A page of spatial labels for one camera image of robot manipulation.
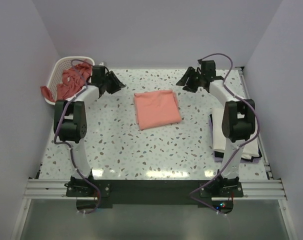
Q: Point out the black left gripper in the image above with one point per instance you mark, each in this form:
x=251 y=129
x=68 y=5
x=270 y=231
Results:
x=118 y=85

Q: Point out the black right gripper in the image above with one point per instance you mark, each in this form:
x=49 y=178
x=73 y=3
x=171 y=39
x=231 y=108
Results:
x=188 y=87

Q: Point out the salmon pink t shirt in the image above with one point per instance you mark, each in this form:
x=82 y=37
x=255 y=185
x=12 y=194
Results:
x=156 y=108

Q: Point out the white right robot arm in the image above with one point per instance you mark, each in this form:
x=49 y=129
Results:
x=238 y=123

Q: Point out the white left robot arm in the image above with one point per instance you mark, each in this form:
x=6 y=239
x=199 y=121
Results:
x=70 y=126

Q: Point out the dark red t shirt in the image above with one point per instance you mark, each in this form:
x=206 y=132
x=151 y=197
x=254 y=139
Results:
x=65 y=82

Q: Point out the white perforated plastic basket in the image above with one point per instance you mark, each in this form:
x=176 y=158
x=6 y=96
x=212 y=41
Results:
x=71 y=61

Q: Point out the white folded t shirt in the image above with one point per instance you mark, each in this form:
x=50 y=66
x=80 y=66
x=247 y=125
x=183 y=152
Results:
x=218 y=116

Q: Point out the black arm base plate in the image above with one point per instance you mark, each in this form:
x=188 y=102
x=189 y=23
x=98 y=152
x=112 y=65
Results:
x=156 y=192

